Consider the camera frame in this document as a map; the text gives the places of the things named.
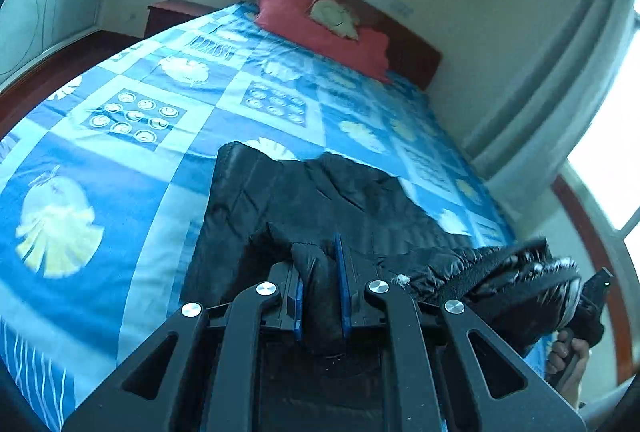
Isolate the wide pale grey curtain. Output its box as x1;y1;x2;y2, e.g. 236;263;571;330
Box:
462;0;640;203

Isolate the red pillow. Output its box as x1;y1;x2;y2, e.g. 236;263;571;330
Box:
256;0;392;84

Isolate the bed with blue patterned sheet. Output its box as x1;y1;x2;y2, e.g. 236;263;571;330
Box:
0;1;551;432

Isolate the person's right hand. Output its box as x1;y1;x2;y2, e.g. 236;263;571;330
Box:
546;331;591;408

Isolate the small printed cushion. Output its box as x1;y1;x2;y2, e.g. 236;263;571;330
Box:
309;0;361;40

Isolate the long wooden window sill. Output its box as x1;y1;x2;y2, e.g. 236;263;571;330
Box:
550;172;640;383

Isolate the black quilted down jacket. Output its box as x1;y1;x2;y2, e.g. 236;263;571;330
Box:
182;141;583;360

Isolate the large framed window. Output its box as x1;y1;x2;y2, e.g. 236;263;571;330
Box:
567;12;640;243

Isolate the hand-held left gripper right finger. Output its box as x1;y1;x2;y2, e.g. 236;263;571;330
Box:
334;232;587;432

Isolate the brown wooden headboard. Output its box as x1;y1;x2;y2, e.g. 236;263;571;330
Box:
299;0;443;92

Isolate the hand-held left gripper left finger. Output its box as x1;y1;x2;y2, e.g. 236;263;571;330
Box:
62;262;305;432

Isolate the brown wooden nightstand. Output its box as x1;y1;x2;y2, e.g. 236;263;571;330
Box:
147;0;216;38

